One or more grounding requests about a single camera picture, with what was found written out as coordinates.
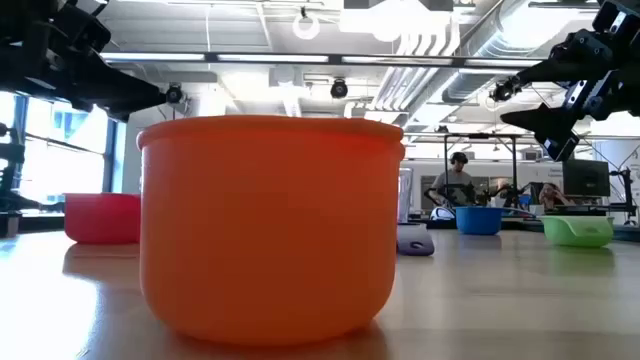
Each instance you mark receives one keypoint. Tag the orange measuring cup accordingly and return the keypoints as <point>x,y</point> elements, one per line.
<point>272,225</point>

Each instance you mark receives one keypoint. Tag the blue measuring cup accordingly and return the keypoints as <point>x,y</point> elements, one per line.
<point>477,220</point>

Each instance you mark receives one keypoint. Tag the purple measuring cup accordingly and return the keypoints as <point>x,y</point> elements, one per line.
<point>415,242</point>

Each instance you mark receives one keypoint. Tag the person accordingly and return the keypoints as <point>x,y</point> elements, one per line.
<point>552,196</point>
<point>452,182</point>

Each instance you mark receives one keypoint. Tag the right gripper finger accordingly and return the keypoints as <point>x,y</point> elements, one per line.
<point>565,71</point>
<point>552,125</point>

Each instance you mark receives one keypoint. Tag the red measuring cup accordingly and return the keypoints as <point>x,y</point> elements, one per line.
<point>100,217</point>

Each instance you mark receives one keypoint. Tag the black metal station frame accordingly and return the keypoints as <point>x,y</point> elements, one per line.
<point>514,165</point>

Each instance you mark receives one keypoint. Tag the green measuring cup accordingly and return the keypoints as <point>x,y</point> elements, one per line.
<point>575,232</point>

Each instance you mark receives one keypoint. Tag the black ceiling spotlight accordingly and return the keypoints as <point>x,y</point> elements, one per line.
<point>174,94</point>
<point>502,92</point>
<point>339,89</point>

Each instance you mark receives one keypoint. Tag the black overhead light beam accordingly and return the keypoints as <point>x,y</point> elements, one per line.
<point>320,59</point>

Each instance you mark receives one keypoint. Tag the black background equipment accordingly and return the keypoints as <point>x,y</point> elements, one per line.
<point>10,155</point>

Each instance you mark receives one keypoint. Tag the silver ventilation duct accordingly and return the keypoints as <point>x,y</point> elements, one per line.
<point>495,45</point>

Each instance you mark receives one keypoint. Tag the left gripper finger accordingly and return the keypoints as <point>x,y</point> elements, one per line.
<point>120,87</point>
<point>107,111</point>

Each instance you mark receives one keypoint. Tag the black computer monitor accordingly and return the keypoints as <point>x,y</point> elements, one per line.
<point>585,177</point>

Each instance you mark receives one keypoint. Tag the clear plastic basket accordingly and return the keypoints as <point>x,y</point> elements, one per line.
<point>405,195</point>

